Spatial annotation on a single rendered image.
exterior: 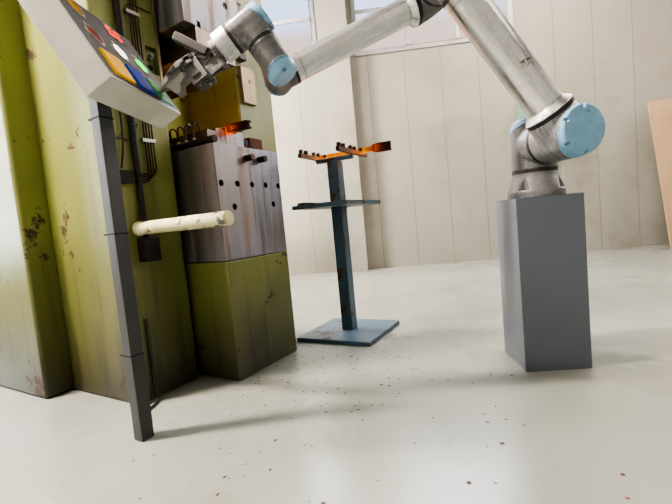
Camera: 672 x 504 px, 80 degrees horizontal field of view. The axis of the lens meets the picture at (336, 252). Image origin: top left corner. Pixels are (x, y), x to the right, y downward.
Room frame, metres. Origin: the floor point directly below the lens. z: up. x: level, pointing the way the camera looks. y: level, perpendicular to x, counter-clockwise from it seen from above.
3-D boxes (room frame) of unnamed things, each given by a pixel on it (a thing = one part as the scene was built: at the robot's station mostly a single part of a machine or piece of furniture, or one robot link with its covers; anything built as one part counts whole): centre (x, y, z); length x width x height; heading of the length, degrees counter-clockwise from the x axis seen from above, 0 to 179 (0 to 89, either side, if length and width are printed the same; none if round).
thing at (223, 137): (1.77, 0.58, 0.96); 0.42 x 0.20 x 0.09; 59
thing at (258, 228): (1.82, 0.56, 0.69); 0.56 x 0.38 x 0.45; 59
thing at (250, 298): (1.82, 0.56, 0.23); 0.56 x 0.38 x 0.47; 59
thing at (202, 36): (1.77, 0.58, 1.32); 0.42 x 0.20 x 0.10; 59
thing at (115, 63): (1.02, 0.50, 1.01); 0.07 x 0.05 x 0.07; 174
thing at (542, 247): (1.45, -0.74, 0.30); 0.22 x 0.22 x 0.60; 85
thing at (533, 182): (1.45, -0.74, 0.65); 0.19 x 0.19 x 0.10
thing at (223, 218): (1.32, 0.50, 0.62); 0.44 x 0.05 x 0.05; 59
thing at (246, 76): (2.00, 0.35, 1.27); 0.09 x 0.02 x 0.17; 149
